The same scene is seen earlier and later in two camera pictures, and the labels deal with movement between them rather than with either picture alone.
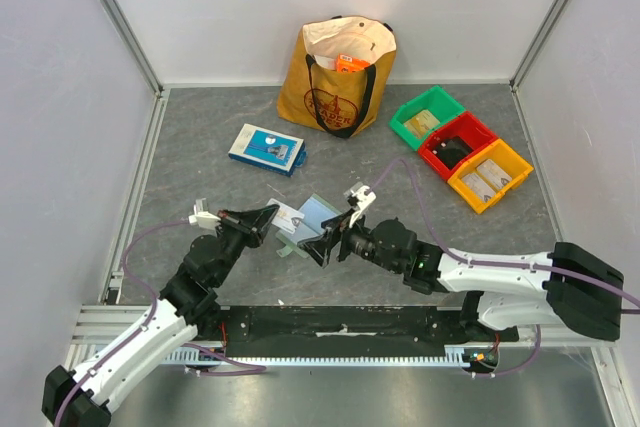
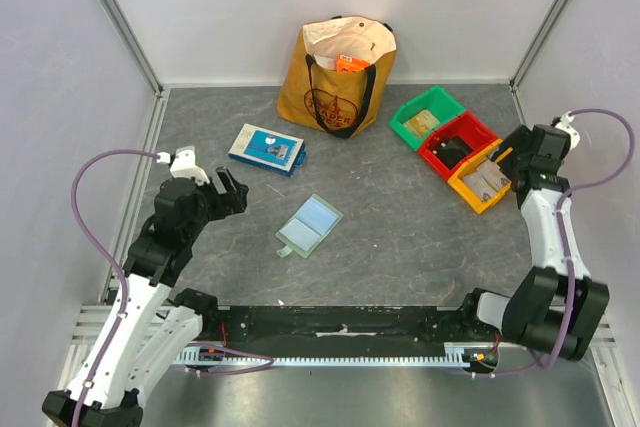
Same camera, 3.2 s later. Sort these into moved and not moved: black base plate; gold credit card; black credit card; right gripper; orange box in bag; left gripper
Moved: left gripper; right gripper
Not moved: gold credit card; black base plate; orange box in bag; black credit card
